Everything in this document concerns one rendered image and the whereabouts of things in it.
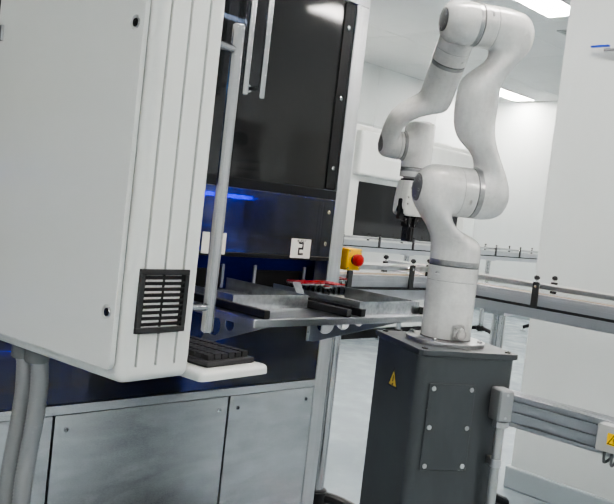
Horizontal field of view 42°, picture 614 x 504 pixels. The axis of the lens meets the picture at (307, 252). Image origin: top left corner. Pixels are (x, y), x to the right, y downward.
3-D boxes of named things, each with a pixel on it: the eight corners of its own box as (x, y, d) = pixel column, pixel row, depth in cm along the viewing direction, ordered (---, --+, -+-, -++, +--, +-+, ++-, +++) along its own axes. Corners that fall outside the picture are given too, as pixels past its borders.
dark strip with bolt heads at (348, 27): (317, 255, 251) (345, 2, 247) (326, 256, 254) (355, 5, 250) (319, 256, 250) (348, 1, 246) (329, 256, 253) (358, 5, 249)
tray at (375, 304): (272, 295, 233) (273, 283, 233) (332, 295, 252) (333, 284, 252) (358, 315, 210) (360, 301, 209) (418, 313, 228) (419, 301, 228)
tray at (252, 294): (152, 288, 217) (154, 275, 217) (226, 289, 236) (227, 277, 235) (232, 309, 193) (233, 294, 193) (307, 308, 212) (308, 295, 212)
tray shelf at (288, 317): (136, 295, 214) (137, 288, 213) (316, 295, 263) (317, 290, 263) (253, 327, 180) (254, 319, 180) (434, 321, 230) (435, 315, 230)
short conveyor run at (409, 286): (316, 300, 265) (321, 254, 265) (284, 293, 276) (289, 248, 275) (436, 300, 314) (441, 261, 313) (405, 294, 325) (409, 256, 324)
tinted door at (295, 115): (229, 175, 223) (251, -36, 220) (333, 190, 254) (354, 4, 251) (230, 175, 223) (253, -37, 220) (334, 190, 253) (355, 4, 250)
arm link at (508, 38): (430, 212, 196) (490, 219, 200) (449, 217, 185) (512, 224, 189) (461, 5, 190) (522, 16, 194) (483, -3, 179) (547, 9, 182)
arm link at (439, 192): (487, 270, 187) (500, 169, 186) (414, 263, 183) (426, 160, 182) (466, 265, 199) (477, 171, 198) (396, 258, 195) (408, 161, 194)
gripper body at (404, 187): (414, 177, 230) (410, 216, 230) (392, 173, 222) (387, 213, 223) (435, 179, 224) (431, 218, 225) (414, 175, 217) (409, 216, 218)
